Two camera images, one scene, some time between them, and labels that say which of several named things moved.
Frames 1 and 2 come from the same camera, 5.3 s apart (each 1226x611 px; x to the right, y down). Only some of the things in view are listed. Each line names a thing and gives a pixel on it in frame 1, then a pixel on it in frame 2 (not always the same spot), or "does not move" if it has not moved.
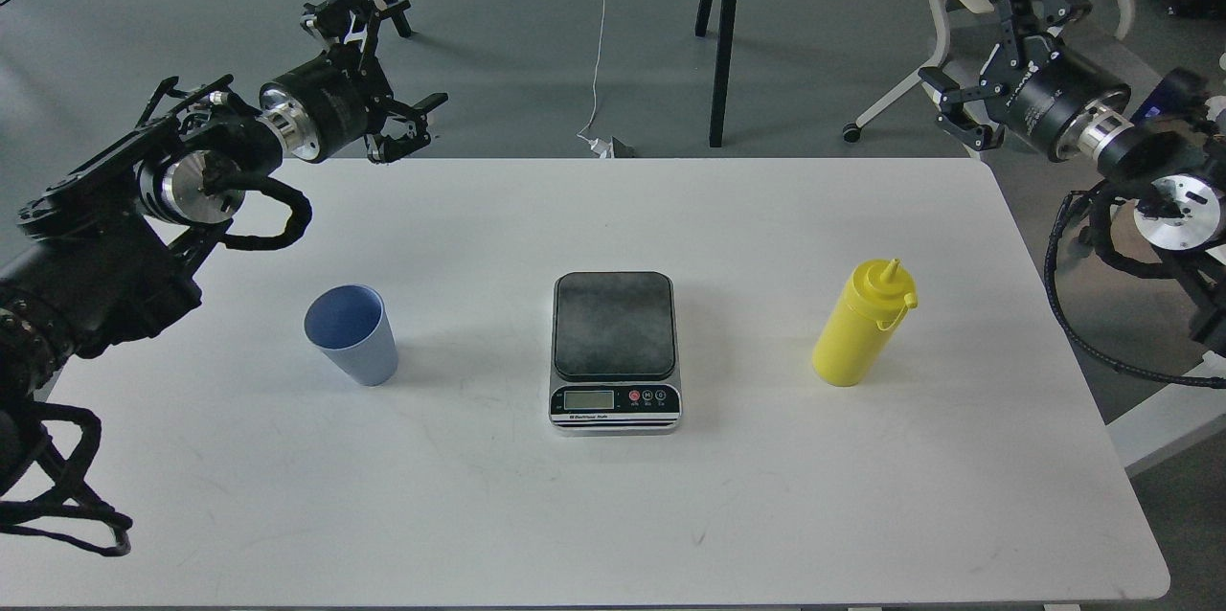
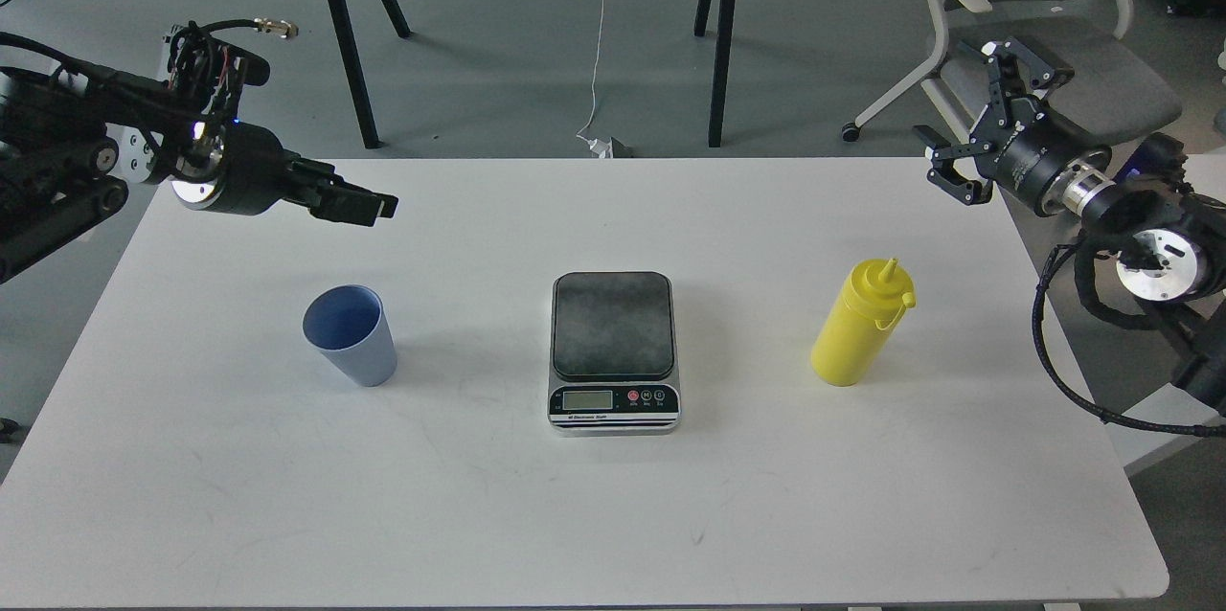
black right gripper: [1060, 101] → [1031, 148]
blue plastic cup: [350, 324] does not move
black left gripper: [333, 100] → [246, 169]
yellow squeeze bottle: [875, 296] does not move
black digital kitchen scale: [614, 360] does not move
